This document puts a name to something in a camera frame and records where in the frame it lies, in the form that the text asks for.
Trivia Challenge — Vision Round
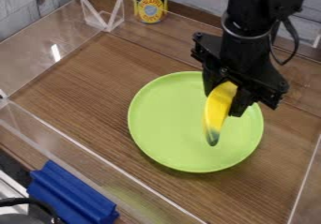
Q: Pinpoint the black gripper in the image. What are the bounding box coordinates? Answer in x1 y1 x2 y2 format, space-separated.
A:
190 31 290 117

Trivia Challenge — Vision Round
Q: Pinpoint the yellow banana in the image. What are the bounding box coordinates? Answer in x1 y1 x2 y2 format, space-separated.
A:
203 82 237 146

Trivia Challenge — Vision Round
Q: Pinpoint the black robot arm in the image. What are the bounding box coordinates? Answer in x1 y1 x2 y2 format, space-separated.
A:
190 0 305 117

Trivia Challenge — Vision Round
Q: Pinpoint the green plate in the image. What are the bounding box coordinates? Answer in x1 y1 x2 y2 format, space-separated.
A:
128 71 263 173

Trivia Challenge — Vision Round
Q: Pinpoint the yellow labelled tin can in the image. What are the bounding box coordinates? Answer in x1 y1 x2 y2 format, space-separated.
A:
134 0 167 24

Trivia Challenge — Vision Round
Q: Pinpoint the blue plastic block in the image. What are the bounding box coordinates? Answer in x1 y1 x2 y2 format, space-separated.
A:
28 160 119 224

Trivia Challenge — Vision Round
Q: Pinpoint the clear acrylic corner bracket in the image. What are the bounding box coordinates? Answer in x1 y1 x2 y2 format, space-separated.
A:
80 0 124 33

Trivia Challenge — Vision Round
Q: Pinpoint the black cable bottom left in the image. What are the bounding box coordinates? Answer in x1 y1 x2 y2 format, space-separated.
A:
0 197 64 224

